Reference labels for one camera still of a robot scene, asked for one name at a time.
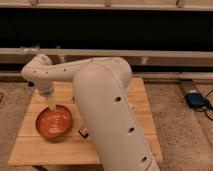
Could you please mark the dark brown chocolate bar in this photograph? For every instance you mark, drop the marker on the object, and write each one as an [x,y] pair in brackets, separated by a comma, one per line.
[83,132]

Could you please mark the blue power box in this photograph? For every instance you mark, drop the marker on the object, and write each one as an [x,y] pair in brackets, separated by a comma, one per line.
[197,100]

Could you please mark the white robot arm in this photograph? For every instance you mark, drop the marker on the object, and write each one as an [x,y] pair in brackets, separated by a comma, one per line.
[99,92]

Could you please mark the orange ceramic bowl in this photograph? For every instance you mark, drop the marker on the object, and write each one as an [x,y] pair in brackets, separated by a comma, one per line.
[51,124]

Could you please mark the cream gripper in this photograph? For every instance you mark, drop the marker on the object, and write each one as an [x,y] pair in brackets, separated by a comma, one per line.
[50,101]

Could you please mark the wooden table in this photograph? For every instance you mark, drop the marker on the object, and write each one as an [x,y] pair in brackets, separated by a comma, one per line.
[30,149]

